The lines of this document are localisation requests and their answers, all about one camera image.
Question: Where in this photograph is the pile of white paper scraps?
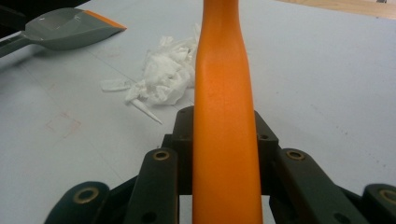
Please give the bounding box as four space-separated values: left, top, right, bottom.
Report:
100 23 202 126

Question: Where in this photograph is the wooden table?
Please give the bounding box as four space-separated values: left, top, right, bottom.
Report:
275 0 396 21

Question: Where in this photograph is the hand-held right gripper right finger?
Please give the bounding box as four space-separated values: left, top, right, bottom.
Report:
254 110 280 196

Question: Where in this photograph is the grey dustpan with orange edge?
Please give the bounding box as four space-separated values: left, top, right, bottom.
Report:
0 7 128 59

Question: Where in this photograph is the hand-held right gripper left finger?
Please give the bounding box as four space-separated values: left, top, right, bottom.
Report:
161 105 196 196

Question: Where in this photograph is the grey brush with orange handle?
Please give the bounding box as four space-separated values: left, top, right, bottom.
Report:
191 0 264 224

